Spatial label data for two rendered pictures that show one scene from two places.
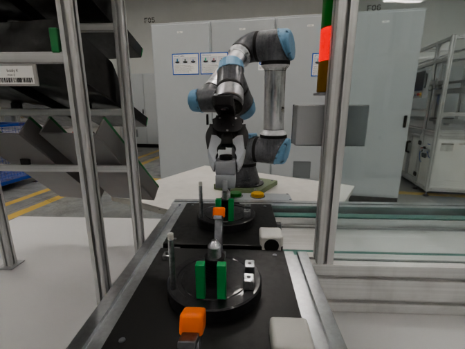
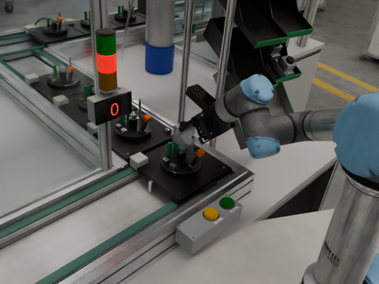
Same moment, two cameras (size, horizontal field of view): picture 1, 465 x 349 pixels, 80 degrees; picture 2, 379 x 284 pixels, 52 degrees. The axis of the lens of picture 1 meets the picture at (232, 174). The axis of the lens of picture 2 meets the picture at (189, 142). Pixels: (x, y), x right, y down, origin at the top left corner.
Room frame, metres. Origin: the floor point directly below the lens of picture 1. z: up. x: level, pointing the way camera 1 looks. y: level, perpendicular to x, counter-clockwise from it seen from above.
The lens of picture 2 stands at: (1.28, -0.74, 1.75)
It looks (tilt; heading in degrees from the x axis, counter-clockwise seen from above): 34 degrees down; 130
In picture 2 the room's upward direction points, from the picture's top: 5 degrees clockwise
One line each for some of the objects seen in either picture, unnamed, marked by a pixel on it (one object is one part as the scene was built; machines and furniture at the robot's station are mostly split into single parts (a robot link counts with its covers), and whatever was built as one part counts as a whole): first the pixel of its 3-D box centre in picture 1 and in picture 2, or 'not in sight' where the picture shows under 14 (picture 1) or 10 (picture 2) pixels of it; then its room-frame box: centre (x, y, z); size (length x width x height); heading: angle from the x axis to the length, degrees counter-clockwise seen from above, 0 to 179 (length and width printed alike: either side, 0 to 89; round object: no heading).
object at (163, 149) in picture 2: (225, 224); (180, 167); (0.62, 0.02, 0.96); 0.24 x 0.24 x 0.02; 88
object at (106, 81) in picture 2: (332, 77); (107, 78); (0.49, -0.17, 1.28); 0.05 x 0.05 x 0.05
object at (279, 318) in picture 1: (214, 263); (132, 120); (0.36, 0.03, 1.01); 0.24 x 0.24 x 0.13; 88
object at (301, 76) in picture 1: (304, 113); not in sight; (3.77, -0.95, 1.12); 0.80 x 0.54 x 2.25; 79
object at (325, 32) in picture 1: (335, 45); (106, 61); (0.49, -0.17, 1.33); 0.05 x 0.05 x 0.05
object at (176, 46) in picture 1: (189, 113); not in sight; (4.08, 0.62, 1.12); 0.80 x 0.54 x 2.25; 79
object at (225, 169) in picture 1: (225, 170); (181, 131); (0.61, 0.02, 1.09); 0.08 x 0.04 x 0.07; 178
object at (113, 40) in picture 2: (338, 11); (105, 42); (0.49, -0.17, 1.38); 0.05 x 0.05 x 0.05
